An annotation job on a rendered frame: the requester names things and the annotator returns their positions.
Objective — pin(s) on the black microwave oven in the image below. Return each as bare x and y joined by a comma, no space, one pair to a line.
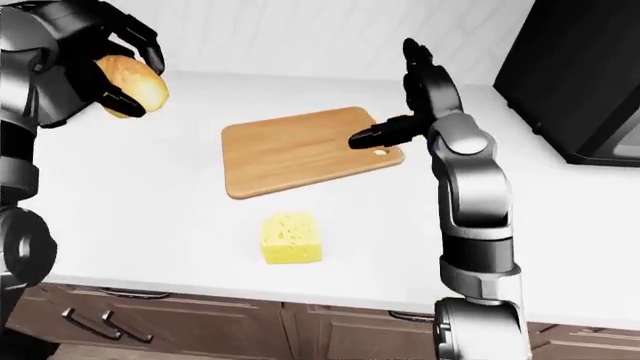
575,78

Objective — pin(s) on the golden bread roll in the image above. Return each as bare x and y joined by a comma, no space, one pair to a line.
134,84

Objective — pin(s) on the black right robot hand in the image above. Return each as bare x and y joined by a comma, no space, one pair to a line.
432,86

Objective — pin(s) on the yellow cheese block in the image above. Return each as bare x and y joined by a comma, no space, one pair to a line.
291,238

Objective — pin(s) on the brown wooden base cabinet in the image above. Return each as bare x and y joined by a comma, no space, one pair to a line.
250,330

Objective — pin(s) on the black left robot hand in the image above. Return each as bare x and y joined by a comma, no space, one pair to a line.
80,63

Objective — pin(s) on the wooden cutting board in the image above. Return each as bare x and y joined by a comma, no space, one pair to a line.
305,153

